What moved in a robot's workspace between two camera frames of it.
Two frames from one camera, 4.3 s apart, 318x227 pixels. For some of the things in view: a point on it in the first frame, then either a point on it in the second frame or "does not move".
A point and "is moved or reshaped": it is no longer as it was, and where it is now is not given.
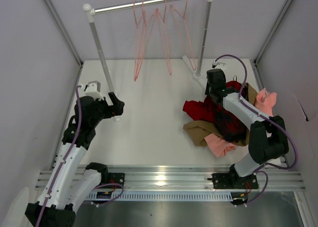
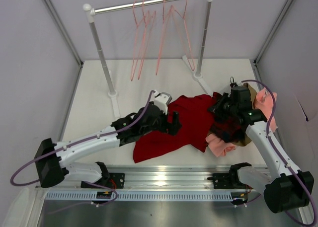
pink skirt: (265, 103) does not move
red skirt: (200, 111) is moved or reshaped
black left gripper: (115, 106) to (165, 121)
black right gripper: (216, 78) to (221, 107)
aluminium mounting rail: (185, 177) does not move
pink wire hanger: (183, 17) does not move
